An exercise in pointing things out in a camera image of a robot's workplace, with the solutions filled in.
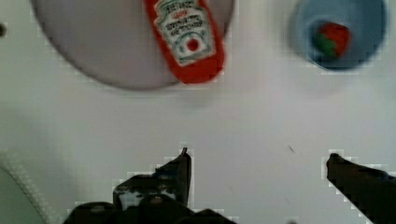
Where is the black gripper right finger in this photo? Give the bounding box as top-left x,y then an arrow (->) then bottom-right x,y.
326,153 -> 396,224

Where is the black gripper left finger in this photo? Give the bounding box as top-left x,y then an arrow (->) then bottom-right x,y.
64,148 -> 236,224

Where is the red plush ketchup bottle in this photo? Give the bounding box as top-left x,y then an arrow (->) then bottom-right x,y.
143,0 -> 225,84

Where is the green plate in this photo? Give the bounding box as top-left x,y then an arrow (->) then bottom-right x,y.
0,150 -> 58,224

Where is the grey round plate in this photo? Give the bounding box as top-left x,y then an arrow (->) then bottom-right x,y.
30,0 -> 236,90

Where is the plush strawberry in bowl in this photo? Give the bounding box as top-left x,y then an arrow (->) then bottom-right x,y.
314,22 -> 351,59

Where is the blue bowl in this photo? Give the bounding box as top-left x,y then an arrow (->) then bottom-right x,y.
289,0 -> 389,72

